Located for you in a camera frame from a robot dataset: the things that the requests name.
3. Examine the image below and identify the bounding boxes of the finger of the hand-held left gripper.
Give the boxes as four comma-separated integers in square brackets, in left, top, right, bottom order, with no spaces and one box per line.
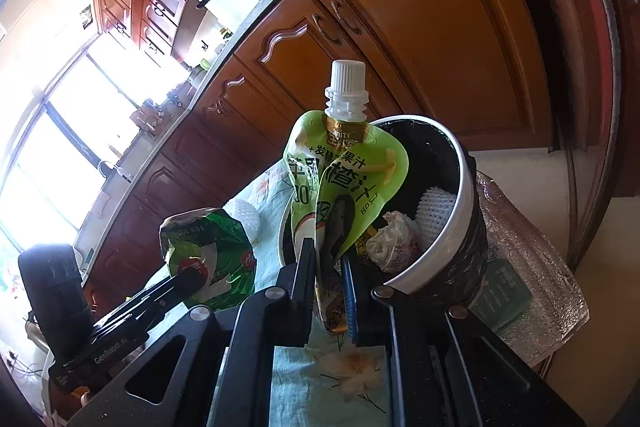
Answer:
[92,267,211,339]

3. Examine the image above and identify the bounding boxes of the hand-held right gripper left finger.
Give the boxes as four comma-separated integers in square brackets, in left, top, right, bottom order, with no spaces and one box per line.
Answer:
[67,239,321,427]

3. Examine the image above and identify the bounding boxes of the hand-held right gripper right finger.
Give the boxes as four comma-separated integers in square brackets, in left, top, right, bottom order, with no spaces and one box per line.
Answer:
[341,252,586,427]

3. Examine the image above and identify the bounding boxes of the green snack bag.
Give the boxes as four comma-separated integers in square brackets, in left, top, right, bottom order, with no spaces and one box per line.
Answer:
[160,207,257,313]

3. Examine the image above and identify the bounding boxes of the white tissue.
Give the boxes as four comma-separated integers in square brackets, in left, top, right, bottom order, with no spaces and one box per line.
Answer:
[366,211,418,273]

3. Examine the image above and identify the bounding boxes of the black white-rimmed bin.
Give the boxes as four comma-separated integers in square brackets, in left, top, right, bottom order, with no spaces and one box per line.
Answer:
[277,116,488,308]

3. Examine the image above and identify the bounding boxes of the white foam fruit net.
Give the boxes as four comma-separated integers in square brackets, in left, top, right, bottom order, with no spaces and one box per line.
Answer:
[414,187,458,240]
[225,199,263,238]

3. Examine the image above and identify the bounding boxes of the green spouted juice pouch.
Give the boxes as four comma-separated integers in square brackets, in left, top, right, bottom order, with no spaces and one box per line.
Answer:
[282,60,411,335]

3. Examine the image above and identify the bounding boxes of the kitchen window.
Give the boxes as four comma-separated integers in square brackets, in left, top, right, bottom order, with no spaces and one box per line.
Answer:
[0,32,191,253]

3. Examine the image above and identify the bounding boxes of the utensil rack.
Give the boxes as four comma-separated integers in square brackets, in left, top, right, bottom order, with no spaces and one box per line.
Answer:
[131,99,166,132]

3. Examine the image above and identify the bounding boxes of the silver insulated bag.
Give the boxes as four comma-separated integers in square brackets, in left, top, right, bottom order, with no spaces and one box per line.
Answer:
[470,172,591,360]

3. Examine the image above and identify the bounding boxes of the wooden base cabinets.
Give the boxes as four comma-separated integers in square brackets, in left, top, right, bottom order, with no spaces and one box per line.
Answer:
[80,0,566,303]

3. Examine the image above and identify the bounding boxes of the red wooden door frame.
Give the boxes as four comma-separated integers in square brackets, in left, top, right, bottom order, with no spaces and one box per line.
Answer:
[525,0,640,268]

